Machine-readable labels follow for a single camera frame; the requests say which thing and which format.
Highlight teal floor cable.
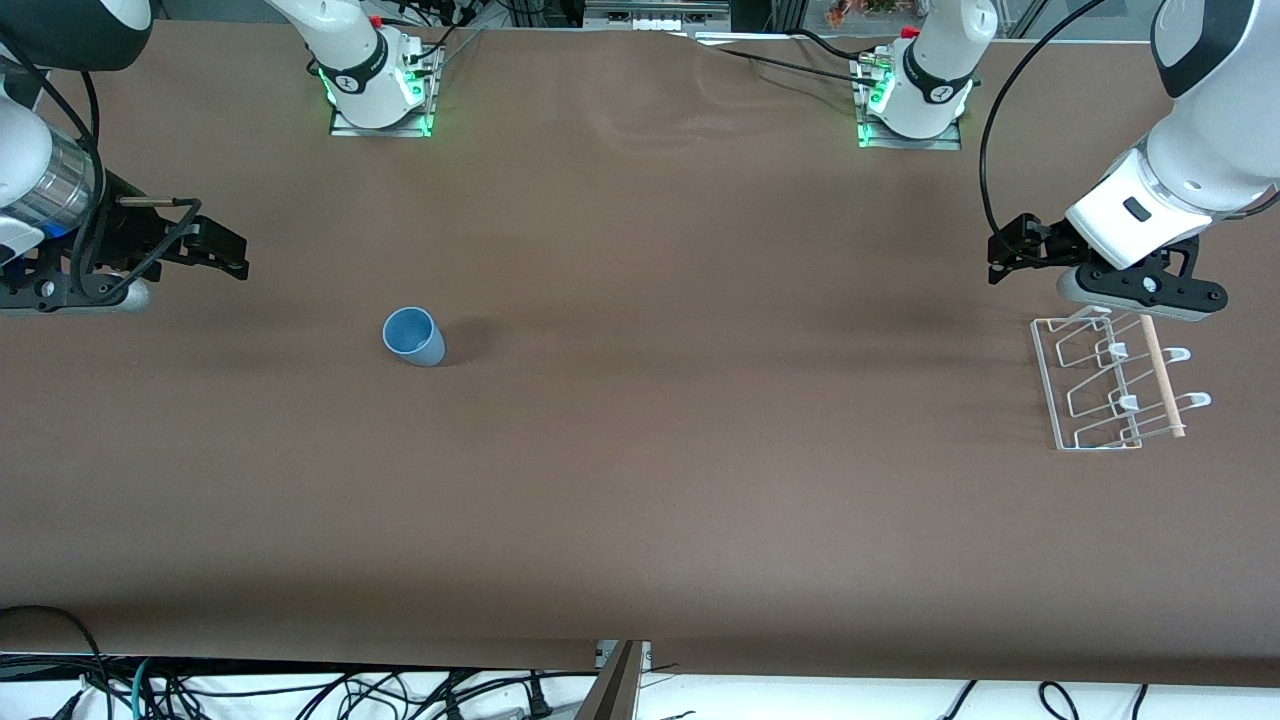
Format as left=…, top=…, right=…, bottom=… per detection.
left=128, top=655, right=163, bottom=720

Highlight thick black floor cable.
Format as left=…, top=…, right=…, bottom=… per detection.
left=0, top=604, right=113, bottom=720

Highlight white wire rack wooden bar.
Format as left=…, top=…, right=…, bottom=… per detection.
left=1030, top=308, right=1213, bottom=453

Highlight dark angled post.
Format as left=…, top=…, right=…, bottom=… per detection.
left=575, top=640, right=647, bottom=720

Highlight orange patterned object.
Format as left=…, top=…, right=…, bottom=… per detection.
left=825, top=0, right=907, bottom=27

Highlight black tangled floor cables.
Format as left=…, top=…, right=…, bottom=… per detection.
left=160, top=665, right=561, bottom=720

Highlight blue plastic cup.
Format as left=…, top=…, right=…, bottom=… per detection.
left=383, top=307, right=447, bottom=368

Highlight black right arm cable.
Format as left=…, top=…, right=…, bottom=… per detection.
left=0, top=30, right=204, bottom=303

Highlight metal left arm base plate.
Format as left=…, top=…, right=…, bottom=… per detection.
left=857, top=55, right=963, bottom=152

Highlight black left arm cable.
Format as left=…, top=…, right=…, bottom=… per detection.
left=979, top=0, right=1113, bottom=241

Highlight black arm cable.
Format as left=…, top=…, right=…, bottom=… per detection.
left=0, top=30, right=204, bottom=303
left=979, top=0, right=1113, bottom=241

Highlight grey metal power box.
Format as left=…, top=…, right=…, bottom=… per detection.
left=583, top=0, right=732, bottom=31

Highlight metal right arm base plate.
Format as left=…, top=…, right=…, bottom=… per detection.
left=329, top=45, right=435, bottom=139

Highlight brown table cover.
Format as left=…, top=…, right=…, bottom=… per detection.
left=0, top=22, right=1280, bottom=689

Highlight long black table cable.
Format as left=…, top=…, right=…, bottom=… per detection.
left=692, top=34, right=883, bottom=87

